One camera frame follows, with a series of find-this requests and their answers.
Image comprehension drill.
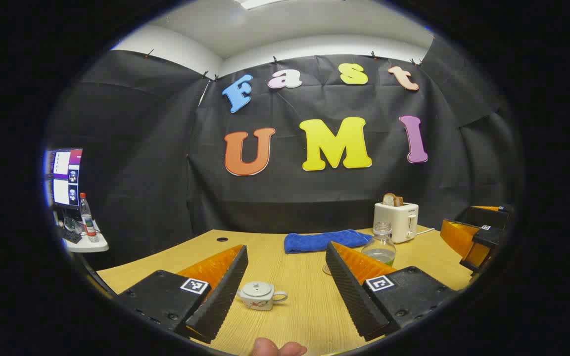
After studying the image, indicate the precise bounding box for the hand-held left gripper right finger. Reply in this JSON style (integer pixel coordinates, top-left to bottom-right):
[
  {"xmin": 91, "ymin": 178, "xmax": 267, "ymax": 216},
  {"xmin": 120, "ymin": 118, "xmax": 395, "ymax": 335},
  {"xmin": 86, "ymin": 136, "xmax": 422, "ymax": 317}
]
[{"xmin": 326, "ymin": 241, "xmax": 459, "ymax": 342}]

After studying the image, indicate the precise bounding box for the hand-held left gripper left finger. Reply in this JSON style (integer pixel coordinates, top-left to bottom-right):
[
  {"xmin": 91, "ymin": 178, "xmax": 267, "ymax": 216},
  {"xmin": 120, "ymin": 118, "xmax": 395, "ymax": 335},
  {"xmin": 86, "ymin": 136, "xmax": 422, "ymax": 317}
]
[{"xmin": 115, "ymin": 244, "xmax": 249, "ymax": 345}]

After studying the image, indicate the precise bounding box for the white teacup lid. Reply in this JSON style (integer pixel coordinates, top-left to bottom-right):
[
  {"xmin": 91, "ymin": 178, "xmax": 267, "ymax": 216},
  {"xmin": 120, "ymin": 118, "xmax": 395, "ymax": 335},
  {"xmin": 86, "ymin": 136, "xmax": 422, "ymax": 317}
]
[{"xmin": 242, "ymin": 281, "xmax": 274, "ymax": 299}]

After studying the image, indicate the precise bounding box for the white teacup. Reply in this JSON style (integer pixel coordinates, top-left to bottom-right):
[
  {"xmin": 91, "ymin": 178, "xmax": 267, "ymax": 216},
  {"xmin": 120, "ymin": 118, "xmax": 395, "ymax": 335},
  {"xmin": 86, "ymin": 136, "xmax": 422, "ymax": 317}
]
[{"xmin": 236, "ymin": 281, "xmax": 288, "ymax": 311}]

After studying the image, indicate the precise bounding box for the green label water bottle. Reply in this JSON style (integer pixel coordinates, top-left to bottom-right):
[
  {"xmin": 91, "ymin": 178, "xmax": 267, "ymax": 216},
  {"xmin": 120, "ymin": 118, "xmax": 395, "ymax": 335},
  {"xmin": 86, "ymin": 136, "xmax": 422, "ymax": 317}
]
[{"xmin": 362, "ymin": 221, "xmax": 397, "ymax": 267}]

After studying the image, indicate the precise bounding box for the red-capped plastic bottle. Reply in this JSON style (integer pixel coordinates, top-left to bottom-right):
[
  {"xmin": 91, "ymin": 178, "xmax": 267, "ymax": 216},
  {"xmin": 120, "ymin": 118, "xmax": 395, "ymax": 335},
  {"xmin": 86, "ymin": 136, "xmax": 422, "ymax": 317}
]
[{"xmin": 79, "ymin": 193, "xmax": 98, "ymax": 243}]

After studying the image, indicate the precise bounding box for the white toaster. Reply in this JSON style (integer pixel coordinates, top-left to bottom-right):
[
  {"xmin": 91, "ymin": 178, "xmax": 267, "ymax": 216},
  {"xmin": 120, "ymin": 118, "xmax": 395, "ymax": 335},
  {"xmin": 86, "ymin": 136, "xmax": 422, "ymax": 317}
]
[{"xmin": 374, "ymin": 202, "xmax": 420, "ymax": 244}]

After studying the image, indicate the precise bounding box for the blue towel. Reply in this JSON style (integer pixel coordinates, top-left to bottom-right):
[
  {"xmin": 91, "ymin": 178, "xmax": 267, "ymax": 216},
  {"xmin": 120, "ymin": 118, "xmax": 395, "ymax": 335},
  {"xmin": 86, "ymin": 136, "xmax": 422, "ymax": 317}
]
[{"xmin": 284, "ymin": 229, "xmax": 374, "ymax": 255}]

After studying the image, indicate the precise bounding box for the black backdrop cloth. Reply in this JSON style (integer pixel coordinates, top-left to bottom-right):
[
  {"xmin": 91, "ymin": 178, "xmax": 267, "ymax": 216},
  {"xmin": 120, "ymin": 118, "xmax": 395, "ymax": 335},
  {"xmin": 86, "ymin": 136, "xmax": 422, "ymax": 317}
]
[{"xmin": 47, "ymin": 37, "xmax": 518, "ymax": 270}]

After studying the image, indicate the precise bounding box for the white side table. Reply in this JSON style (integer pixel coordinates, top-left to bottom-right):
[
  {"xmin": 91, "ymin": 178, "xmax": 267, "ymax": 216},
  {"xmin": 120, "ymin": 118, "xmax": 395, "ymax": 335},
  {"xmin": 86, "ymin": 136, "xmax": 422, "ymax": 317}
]
[{"xmin": 57, "ymin": 220, "xmax": 110, "ymax": 254}]

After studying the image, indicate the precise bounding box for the computer monitor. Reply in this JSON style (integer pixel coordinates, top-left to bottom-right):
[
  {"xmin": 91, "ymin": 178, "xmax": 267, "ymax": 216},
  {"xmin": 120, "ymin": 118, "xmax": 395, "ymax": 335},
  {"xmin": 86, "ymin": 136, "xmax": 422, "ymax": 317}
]
[{"xmin": 47, "ymin": 148, "xmax": 84, "ymax": 208}]

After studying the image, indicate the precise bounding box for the ceiling light panel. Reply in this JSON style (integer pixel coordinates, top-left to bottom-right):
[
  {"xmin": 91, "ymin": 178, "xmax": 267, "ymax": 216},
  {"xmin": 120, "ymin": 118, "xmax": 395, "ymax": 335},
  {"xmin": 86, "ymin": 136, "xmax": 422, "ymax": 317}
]
[{"xmin": 236, "ymin": 0, "xmax": 288, "ymax": 10}]

